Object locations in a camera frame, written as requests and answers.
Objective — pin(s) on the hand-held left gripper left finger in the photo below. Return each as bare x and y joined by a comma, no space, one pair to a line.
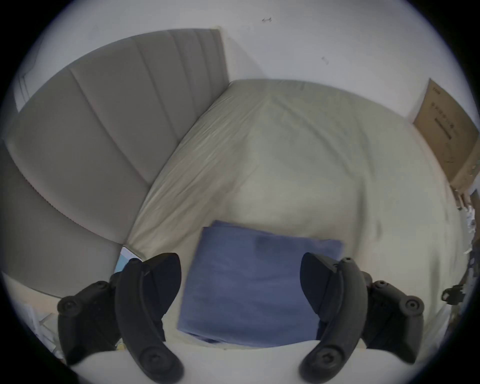
142,300

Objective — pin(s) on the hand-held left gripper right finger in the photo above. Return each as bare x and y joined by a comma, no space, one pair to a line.
345,300

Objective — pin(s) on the folded blue garment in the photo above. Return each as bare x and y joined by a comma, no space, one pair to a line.
247,285

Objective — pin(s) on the bed with beige sheet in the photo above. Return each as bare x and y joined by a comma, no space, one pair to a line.
300,165

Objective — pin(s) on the grey padded headboard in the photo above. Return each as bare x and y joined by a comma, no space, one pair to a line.
93,150

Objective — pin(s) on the brown cardboard carton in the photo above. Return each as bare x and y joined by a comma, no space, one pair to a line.
448,127

